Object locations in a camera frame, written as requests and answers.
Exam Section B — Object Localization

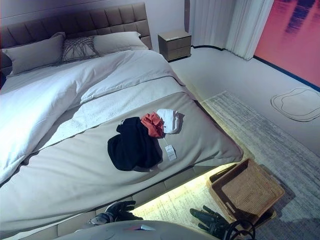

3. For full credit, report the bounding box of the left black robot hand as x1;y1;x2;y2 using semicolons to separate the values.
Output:
104;200;144;222

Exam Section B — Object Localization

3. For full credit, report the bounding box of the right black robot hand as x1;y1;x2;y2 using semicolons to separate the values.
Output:
189;205;235;238

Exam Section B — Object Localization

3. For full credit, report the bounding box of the brown woven basket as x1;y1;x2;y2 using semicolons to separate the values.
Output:
205;158;286;226

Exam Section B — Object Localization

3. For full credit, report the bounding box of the brown upholstered bed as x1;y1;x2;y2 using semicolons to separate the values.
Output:
0;2;245;237

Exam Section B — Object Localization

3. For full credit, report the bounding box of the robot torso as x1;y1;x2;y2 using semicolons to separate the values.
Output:
51;219;217;240

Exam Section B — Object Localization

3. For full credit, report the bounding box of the black garment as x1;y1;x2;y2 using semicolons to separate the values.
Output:
107;116;163;172

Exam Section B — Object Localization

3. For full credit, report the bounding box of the white paper clothing tag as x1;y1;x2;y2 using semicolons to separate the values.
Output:
164;144;178;161

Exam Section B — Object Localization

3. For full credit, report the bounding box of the grey striped rug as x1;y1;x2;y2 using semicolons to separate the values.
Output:
134;91;320;240

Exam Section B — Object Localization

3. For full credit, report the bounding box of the red garment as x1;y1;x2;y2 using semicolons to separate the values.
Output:
140;112;166;139

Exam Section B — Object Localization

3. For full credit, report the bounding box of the white garment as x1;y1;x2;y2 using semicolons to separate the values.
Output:
156;108;180;135

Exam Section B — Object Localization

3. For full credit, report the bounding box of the white duvet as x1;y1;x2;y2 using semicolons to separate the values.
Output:
0;48;187;185

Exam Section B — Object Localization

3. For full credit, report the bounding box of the patterned grey cushion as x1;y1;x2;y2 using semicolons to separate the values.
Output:
61;35;100;63

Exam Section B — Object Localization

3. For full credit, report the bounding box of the large beige pillow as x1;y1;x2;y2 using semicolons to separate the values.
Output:
91;31;149;56
1;34;66;76

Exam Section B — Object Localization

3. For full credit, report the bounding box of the brown wooden nightstand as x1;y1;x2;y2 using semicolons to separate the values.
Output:
157;29;193;63

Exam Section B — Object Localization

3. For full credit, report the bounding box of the white curtain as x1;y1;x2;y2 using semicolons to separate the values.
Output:
184;0;277;61

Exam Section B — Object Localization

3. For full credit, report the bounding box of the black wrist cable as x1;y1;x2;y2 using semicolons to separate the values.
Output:
223;219;257;240

